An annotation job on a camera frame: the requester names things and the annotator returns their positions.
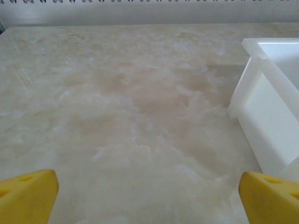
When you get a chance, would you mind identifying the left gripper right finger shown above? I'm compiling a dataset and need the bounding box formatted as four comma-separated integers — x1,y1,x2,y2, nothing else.
238,171,299,224

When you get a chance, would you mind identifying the white plastic bin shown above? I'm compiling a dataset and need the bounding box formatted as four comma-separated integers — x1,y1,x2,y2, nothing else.
227,38,299,182

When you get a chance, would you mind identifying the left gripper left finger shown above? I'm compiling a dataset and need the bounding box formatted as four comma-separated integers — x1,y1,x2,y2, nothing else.
0,169,59,224

